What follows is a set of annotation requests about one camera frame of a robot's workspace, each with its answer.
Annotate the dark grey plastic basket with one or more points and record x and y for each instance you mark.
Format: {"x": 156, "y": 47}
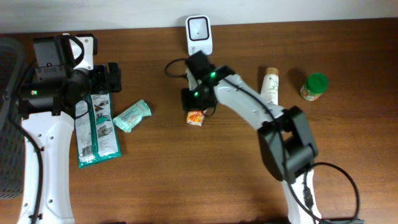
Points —
{"x": 12, "y": 141}

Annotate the green gloves package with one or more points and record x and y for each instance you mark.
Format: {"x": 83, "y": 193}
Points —
{"x": 96, "y": 136}

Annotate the orange tissue packet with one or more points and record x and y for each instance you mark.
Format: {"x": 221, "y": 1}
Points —
{"x": 196, "y": 118}

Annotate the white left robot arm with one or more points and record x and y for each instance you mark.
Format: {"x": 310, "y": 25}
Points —
{"x": 65, "y": 75}

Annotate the white barcode scanner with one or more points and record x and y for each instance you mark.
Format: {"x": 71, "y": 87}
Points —
{"x": 199, "y": 36}

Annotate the white cosmetic tube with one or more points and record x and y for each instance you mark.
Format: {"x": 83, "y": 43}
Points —
{"x": 270, "y": 86}

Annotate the green lid jar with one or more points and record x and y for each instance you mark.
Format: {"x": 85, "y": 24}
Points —
{"x": 314, "y": 87}

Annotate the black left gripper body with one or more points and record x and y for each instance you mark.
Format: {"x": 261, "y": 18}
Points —
{"x": 99, "y": 83}

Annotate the teal wet wipes pack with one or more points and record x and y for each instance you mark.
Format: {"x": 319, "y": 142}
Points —
{"x": 131, "y": 117}

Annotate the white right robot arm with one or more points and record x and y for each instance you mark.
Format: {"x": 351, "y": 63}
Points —
{"x": 287, "y": 146}

